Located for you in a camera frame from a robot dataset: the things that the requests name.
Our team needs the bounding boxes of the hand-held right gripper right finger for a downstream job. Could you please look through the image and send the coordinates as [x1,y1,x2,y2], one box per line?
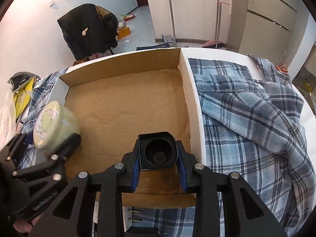
[176,140,288,237]

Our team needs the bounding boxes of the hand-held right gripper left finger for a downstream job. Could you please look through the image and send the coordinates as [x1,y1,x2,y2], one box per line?
[30,139,142,237]

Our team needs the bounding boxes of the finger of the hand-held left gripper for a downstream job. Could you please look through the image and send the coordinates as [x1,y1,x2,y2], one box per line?
[12,134,82,181]
[0,133,28,166]

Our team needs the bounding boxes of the round cream tin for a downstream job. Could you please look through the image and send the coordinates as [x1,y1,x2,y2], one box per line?
[33,100,81,156]

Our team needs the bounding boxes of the black square cup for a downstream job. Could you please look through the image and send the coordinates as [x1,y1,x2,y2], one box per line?
[138,131,179,172]

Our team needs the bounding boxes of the cardboard box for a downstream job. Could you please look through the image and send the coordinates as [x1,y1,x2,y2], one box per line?
[51,47,206,231]

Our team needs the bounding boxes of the person's left hand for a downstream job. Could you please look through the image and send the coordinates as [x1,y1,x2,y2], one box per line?
[12,215,41,235]

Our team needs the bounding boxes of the white plastic bag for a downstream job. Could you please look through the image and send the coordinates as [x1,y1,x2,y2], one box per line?
[0,89,18,151]

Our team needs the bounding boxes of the yellow package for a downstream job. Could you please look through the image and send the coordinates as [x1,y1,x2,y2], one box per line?
[13,78,34,119]

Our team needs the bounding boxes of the blue plaid shirt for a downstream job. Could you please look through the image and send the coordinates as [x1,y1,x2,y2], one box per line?
[21,54,310,237]

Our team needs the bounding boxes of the black jacket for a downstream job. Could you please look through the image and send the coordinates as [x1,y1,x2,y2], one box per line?
[57,3,119,61]

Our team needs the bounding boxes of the orange cardboard carton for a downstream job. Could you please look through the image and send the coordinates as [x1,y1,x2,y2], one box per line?
[116,26,131,41]

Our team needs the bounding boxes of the dark blue floor mat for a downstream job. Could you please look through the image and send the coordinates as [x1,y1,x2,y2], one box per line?
[136,43,171,51]

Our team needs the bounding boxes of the brown chair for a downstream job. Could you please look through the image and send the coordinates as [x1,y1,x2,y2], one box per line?
[94,4,112,16]

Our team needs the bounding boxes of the patterned floor mat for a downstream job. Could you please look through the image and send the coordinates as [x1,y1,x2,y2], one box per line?
[300,79,315,99]

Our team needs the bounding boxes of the beige refrigerator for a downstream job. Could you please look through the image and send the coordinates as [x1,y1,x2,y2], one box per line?
[238,0,298,60]

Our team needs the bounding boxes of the grey handled mop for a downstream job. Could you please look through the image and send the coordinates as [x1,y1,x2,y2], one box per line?
[166,0,177,46]

